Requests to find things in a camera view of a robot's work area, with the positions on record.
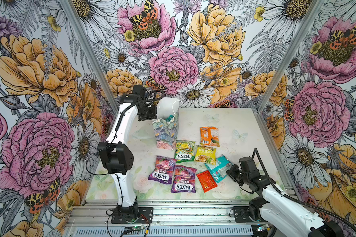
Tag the green Fox's candy bag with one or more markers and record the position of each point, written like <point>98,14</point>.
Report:
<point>185,151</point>

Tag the left aluminium corner post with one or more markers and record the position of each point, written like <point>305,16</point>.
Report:
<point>81,35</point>

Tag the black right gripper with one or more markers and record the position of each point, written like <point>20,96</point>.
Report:
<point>231,173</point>

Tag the purple fox's bag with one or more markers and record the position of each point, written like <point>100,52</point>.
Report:
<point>164,170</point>
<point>184,180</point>

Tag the green circuit board right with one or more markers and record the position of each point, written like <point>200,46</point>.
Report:
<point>261,228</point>

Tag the yellow snack packet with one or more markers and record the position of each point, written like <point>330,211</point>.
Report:
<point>205,154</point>

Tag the aluminium corner post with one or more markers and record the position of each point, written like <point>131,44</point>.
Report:
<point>81,35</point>
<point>307,23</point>

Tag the teal white snack packet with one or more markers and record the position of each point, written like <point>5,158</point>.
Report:
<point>219,170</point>

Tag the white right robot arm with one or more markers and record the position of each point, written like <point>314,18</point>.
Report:
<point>271,205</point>

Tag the green circuit board left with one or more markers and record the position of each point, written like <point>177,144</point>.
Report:
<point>138,229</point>

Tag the red sauce sachet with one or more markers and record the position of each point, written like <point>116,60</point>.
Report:
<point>207,181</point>

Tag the aluminium rail frame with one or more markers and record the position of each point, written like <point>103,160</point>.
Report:
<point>171,219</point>

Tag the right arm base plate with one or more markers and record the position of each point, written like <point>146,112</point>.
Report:
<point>243,214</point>

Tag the purple Fox's bag right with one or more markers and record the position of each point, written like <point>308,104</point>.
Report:
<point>184,180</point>

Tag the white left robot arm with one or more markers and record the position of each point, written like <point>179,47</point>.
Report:
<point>114,153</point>

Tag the orange snack packet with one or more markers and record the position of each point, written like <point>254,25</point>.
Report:
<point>209,136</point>

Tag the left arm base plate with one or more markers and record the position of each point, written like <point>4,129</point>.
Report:
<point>130,215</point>

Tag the purple Fox's bag left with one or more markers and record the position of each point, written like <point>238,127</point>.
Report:
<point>164,170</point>

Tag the floral paper gift bag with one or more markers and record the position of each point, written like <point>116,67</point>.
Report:
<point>166,132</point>

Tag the teal pink candy packet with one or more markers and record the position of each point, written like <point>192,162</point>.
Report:
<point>169,118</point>

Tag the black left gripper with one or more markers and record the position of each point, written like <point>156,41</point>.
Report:
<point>153,115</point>

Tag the green circuit board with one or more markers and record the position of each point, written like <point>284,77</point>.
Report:
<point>261,228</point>
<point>138,229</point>

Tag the right aluminium corner post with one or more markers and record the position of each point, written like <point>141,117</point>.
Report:
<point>307,23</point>

